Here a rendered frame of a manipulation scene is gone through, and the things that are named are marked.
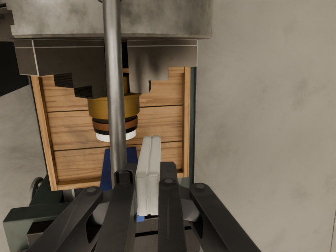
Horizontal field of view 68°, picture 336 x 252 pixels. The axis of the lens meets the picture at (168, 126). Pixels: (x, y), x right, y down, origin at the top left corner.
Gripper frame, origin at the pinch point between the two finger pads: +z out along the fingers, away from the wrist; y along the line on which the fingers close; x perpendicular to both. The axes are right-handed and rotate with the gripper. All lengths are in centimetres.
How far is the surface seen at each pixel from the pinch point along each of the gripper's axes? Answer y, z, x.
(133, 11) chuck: -1.4, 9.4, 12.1
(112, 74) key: -2.4, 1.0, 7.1
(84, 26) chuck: -6.0, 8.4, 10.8
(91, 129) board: -16.5, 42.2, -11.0
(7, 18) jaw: -14.6, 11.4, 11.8
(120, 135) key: -2.0, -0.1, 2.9
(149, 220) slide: -2.7, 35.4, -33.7
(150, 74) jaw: -0.5, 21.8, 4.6
